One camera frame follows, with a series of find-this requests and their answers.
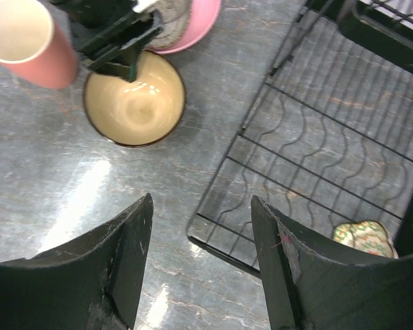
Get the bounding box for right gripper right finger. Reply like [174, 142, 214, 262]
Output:
[251, 196, 413, 329]

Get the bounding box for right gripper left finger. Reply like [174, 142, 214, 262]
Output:
[0, 194, 153, 329]

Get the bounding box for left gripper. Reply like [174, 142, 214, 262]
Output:
[50, 0, 163, 83]

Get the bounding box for grey glass plate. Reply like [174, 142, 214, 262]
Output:
[148, 0, 193, 50]

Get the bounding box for brown patterned bowl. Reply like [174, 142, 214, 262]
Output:
[83, 51, 185, 147]

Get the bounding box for small floral patterned dish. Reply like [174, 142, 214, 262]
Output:
[332, 220, 399, 259]

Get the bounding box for pink plate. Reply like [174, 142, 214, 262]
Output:
[153, 0, 222, 54]

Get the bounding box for pink mug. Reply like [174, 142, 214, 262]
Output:
[0, 1, 78, 89]

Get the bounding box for black wire dish rack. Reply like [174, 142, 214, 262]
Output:
[187, 1, 413, 275]

